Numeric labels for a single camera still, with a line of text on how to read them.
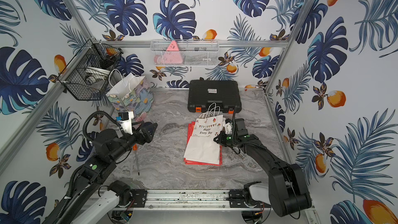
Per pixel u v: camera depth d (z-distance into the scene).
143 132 0.59
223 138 0.76
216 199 0.76
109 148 0.51
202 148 0.87
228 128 0.80
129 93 0.84
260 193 0.59
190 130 0.98
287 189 0.41
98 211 0.56
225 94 1.11
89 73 0.80
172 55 0.90
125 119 0.58
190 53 0.92
